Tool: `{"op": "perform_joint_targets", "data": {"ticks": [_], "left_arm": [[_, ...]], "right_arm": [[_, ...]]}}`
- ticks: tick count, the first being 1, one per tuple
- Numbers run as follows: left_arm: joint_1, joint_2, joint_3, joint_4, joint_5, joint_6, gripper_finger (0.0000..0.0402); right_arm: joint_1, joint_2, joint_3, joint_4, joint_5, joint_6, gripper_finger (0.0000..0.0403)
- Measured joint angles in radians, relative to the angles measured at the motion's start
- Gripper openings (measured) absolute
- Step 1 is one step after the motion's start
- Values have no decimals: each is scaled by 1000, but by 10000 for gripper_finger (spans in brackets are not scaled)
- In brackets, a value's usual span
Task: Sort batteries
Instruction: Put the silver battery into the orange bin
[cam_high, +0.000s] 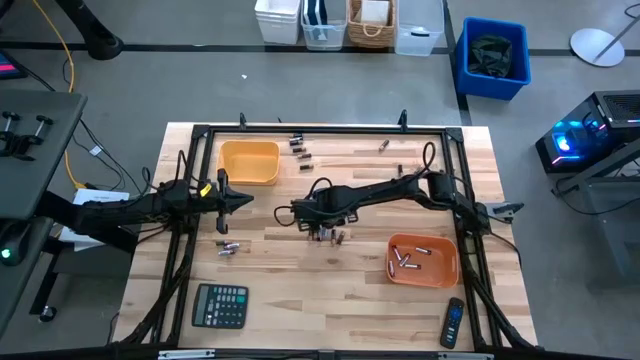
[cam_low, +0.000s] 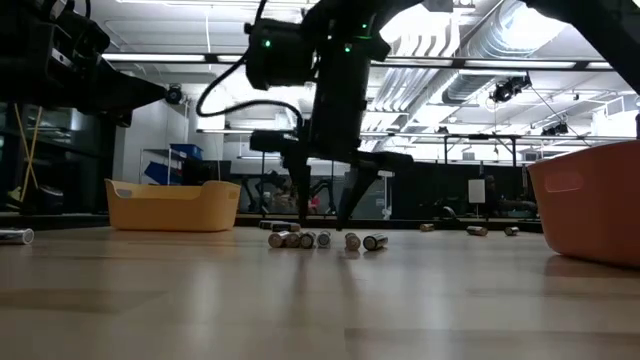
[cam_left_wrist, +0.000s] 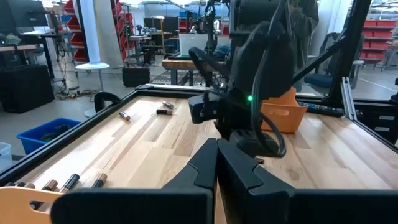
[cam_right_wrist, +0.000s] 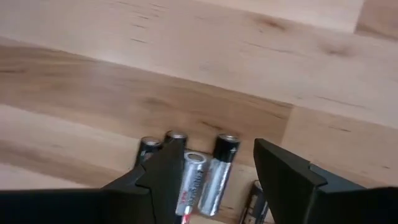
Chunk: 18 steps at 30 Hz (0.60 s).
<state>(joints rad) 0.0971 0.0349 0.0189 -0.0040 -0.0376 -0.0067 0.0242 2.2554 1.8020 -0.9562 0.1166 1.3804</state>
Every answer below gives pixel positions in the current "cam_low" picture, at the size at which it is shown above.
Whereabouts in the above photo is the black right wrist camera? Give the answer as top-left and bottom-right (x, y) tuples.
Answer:
(243, 18), (317, 92)

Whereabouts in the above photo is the silver black AA battery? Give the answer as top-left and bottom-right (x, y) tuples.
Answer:
(0, 227), (35, 246)

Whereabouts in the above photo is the distant black metal frame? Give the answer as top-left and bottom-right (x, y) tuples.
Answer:
(369, 129), (519, 217)

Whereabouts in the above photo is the blue shelf bin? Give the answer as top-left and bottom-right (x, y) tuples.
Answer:
(169, 143), (205, 161)
(143, 160), (184, 186)

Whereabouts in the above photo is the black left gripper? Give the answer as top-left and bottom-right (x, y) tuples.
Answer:
(44, 47), (168, 128)

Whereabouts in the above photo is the white sign board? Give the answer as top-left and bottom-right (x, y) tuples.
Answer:
(467, 178), (486, 205)

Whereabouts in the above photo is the yellow plastic bin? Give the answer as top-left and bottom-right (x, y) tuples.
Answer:
(104, 178), (242, 233)

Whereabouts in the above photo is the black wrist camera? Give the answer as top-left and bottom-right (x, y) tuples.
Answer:
(243, 18), (317, 92)
(29, 0), (112, 57)

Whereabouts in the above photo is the black ceiling track light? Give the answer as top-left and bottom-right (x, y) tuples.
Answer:
(541, 121), (571, 137)
(488, 74), (533, 105)

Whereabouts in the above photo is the yellow cable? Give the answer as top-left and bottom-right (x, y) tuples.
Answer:
(12, 102), (45, 204)

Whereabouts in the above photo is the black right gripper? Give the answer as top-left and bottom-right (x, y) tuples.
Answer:
(249, 47), (414, 231)

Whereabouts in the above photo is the orange plastic bin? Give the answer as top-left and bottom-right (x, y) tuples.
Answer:
(527, 139), (640, 270)

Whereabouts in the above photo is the black camera cable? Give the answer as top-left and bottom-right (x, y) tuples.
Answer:
(194, 0), (307, 132)

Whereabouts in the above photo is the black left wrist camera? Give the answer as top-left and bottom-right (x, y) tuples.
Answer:
(29, 0), (112, 57)

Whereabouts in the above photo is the black partition wall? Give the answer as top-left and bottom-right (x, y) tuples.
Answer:
(399, 162), (532, 220)

